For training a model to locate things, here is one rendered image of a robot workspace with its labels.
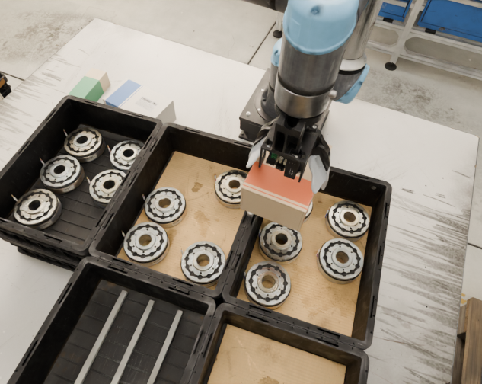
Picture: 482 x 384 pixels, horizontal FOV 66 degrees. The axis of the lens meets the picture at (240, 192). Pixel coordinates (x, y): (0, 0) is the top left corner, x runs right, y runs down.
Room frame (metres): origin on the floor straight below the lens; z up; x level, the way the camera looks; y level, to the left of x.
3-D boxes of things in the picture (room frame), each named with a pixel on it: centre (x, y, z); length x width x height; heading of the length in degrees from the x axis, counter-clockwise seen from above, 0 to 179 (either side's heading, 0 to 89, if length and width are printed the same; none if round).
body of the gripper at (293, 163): (0.38, -0.08, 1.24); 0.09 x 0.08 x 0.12; 158
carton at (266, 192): (0.40, -0.09, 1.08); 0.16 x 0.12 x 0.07; 158
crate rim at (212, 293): (0.44, 0.12, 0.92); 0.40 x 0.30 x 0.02; 164
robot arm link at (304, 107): (0.38, -0.08, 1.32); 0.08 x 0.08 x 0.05
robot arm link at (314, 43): (0.39, -0.08, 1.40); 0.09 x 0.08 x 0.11; 158
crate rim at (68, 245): (0.53, 0.41, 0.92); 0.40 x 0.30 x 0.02; 164
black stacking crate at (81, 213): (0.53, 0.41, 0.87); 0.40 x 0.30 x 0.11; 164
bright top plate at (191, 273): (0.31, 0.08, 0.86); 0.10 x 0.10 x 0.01
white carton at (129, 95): (0.89, 0.35, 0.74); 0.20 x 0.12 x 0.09; 61
